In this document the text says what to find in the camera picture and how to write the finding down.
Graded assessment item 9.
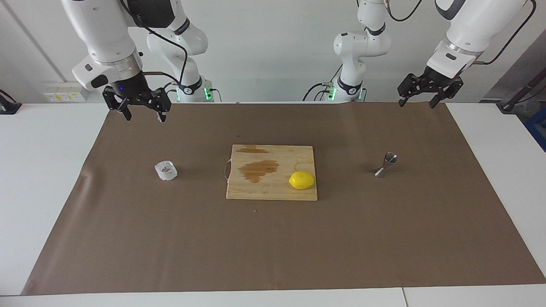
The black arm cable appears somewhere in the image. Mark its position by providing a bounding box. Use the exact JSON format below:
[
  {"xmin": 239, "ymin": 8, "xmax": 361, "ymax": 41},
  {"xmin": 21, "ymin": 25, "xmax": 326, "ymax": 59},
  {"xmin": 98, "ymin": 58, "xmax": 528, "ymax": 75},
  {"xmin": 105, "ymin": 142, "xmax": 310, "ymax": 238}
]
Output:
[
  {"xmin": 119, "ymin": 0, "xmax": 188, "ymax": 86},
  {"xmin": 384, "ymin": 0, "xmax": 537, "ymax": 65}
]

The white wall socket box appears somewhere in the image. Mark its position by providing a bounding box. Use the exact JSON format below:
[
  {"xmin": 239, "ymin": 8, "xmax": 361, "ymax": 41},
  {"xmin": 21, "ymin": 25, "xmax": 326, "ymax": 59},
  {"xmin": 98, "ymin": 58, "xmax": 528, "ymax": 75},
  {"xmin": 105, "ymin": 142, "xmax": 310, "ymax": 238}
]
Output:
[{"xmin": 44, "ymin": 82, "xmax": 89, "ymax": 103}]

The black base cable bundle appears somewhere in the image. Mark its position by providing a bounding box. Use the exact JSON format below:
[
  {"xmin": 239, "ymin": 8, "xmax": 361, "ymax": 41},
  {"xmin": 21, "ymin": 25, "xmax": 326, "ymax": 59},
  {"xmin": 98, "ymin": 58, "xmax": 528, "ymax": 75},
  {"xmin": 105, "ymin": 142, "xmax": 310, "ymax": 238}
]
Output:
[{"xmin": 302, "ymin": 64, "xmax": 344, "ymax": 102}]

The steel double jigger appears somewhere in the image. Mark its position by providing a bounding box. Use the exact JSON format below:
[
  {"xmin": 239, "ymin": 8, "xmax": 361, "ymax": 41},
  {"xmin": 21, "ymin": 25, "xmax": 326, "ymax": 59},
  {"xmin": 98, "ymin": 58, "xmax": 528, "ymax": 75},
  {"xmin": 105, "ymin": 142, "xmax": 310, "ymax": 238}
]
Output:
[{"xmin": 375, "ymin": 153, "xmax": 398, "ymax": 178}]

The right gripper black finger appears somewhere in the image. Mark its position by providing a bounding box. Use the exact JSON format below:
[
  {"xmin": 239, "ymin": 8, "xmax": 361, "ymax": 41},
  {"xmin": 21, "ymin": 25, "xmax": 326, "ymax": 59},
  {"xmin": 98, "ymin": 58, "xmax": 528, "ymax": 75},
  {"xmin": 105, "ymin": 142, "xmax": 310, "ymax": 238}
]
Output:
[
  {"xmin": 102, "ymin": 87, "xmax": 133, "ymax": 122},
  {"xmin": 147, "ymin": 87, "xmax": 172, "ymax": 124}
]

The wooden cutting board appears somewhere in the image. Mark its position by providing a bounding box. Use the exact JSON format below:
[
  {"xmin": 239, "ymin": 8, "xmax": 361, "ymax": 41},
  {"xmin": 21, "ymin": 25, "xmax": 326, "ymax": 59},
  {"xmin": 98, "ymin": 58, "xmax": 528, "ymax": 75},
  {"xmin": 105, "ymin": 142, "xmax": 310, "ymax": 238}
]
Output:
[{"xmin": 224, "ymin": 145, "xmax": 318, "ymax": 201}]

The blue crate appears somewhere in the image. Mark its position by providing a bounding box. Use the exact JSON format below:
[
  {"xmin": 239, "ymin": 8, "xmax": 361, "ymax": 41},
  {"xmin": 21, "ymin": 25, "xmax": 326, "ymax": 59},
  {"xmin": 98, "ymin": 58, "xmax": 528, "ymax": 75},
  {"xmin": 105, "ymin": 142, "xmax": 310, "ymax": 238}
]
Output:
[{"xmin": 524, "ymin": 106, "xmax": 546, "ymax": 153}]

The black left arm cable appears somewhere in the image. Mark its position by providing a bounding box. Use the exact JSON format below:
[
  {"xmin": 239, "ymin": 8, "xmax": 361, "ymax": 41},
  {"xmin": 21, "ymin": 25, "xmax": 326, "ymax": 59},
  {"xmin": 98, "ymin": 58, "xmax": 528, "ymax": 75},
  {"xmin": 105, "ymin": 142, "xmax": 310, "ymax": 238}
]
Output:
[{"xmin": 384, "ymin": 0, "xmax": 537, "ymax": 65}]

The brown paper table mat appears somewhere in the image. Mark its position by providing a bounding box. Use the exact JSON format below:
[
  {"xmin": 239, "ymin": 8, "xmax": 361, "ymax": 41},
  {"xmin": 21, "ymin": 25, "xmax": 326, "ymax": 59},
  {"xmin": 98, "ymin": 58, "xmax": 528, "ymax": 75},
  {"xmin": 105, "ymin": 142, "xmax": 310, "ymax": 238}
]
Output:
[{"xmin": 21, "ymin": 101, "xmax": 546, "ymax": 295}]

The black clamp mount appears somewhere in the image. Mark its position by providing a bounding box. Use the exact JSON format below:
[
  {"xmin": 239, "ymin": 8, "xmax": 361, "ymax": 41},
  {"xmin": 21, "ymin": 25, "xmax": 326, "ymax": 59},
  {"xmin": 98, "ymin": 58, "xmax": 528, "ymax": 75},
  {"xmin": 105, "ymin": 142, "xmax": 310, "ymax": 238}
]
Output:
[{"xmin": 0, "ymin": 90, "xmax": 22, "ymax": 114}]

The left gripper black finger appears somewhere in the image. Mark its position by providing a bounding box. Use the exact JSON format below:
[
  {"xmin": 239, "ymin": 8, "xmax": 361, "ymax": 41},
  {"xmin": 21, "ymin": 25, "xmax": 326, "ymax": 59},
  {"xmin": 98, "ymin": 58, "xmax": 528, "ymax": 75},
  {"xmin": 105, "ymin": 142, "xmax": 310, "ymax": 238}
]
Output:
[
  {"xmin": 398, "ymin": 73, "xmax": 428, "ymax": 107},
  {"xmin": 429, "ymin": 77, "xmax": 464, "ymax": 108}
]

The yellow lemon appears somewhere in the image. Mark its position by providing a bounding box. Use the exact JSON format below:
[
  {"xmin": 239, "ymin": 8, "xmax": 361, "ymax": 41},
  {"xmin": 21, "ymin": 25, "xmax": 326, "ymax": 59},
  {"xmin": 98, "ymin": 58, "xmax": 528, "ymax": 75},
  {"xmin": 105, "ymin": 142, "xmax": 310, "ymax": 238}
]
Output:
[{"xmin": 289, "ymin": 171, "xmax": 316, "ymax": 190}]

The black tripod stand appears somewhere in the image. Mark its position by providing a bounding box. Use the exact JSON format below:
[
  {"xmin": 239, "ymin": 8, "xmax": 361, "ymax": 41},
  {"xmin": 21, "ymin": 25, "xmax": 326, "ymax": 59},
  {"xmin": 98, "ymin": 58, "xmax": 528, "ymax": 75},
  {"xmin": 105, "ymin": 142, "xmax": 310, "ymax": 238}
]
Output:
[{"xmin": 497, "ymin": 68, "xmax": 546, "ymax": 113}]

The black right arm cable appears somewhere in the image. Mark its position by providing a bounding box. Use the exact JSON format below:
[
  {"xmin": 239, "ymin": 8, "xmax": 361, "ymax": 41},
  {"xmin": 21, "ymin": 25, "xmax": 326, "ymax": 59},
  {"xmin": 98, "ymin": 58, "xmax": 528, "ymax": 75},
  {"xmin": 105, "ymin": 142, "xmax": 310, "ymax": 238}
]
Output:
[{"xmin": 119, "ymin": 0, "xmax": 188, "ymax": 86}]

